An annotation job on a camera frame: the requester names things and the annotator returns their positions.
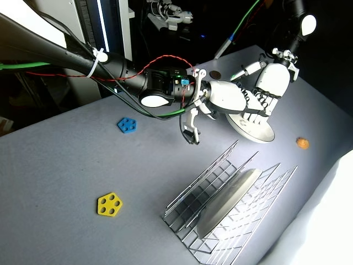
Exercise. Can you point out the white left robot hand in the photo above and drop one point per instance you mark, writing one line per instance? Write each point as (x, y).
(273, 80)

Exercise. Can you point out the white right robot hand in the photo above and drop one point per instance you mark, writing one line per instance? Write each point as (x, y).
(226, 96)

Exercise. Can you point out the white plate dark rim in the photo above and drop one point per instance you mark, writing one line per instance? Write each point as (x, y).
(231, 198)
(256, 133)

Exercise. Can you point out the brown round disc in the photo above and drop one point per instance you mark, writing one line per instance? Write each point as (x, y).
(215, 74)

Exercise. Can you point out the orange swirl cookie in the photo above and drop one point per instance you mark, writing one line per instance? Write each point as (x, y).
(302, 143)

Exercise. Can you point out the white grey device on stand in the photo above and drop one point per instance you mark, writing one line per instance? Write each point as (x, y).
(172, 16)

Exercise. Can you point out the blue pentagon block with holes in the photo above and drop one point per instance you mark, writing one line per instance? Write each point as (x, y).
(127, 125)

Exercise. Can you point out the white zip tie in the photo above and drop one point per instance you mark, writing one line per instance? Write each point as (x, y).
(100, 56)

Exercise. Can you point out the yellow pentagon block with holes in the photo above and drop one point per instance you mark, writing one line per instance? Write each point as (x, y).
(109, 204)

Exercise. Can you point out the white robot column blue strip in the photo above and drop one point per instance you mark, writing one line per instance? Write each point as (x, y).
(69, 16)

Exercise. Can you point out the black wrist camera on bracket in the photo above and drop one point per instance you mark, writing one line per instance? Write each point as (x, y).
(191, 132)

